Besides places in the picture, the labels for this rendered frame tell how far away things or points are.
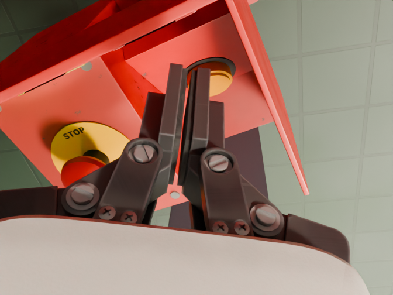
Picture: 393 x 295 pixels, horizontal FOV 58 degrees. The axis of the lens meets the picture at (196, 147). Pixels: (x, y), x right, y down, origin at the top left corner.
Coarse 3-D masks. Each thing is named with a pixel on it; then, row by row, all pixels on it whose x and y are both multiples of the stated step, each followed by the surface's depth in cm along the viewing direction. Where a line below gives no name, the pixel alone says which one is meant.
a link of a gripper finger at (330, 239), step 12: (288, 216) 11; (288, 228) 11; (300, 228) 11; (312, 228) 11; (324, 228) 11; (288, 240) 10; (300, 240) 11; (312, 240) 11; (324, 240) 11; (336, 240) 11; (336, 252) 10; (348, 252) 11
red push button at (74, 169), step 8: (88, 152) 27; (96, 152) 27; (72, 160) 25; (80, 160) 25; (88, 160) 25; (96, 160) 26; (104, 160) 27; (64, 168) 26; (72, 168) 25; (80, 168) 25; (88, 168) 25; (96, 168) 25; (64, 176) 26; (72, 176) 26; (80, 176) 26; (64, 184) 26
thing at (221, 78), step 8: (200, 64) 29; (208, 64) 28; (216, 64) 28; (224, 64) 29; (216, 72) 28; (224, 72) 29; (216, 80) 29; (224, 80) 29; (216, 88) 30; (224, 88) 31
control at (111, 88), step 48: (144, 0) 20; (192, 0) 15; (240, 0) 23; (48, 48) 23; (96, 48) 16; (144, 48) 26; (192, 48) 27; (240, 48) 28; (0, 96) 18; (48, 96) 25; (96, 96) 25; (144, 96) 28; (240, 96) 33; (48, 144) 28; (288, 144) 23
